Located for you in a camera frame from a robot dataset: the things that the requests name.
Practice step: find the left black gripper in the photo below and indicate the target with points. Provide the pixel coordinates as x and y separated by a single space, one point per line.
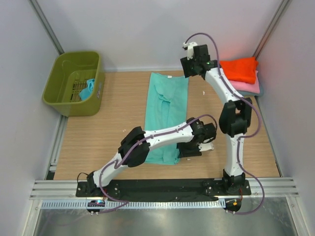
184 153

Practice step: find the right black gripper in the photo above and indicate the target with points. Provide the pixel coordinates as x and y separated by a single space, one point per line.
185 63

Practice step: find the teal t shirt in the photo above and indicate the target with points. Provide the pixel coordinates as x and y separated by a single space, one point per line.
166 107

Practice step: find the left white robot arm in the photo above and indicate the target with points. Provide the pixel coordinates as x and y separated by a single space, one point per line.
190 138

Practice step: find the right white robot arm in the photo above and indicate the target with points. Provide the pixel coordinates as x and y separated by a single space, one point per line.
235 117

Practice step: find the orange folded t shirt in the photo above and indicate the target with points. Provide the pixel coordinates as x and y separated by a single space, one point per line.
240 70

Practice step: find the pink folded t shirt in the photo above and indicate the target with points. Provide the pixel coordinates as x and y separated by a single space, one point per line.
242 86

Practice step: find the grey blue folded t shirt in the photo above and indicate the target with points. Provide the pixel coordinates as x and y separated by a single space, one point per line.
246 93

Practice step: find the green plastic tub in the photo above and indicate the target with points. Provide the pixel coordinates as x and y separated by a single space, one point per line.
68 77

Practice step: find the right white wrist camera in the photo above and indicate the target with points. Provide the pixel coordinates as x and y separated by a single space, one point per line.
189 48

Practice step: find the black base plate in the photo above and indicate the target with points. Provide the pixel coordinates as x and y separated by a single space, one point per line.
121 188

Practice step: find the white slotted cable duct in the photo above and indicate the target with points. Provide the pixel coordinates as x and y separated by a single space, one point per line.
98 204

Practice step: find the aluminium front rail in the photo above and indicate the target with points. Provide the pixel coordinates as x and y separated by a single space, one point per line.
66 189

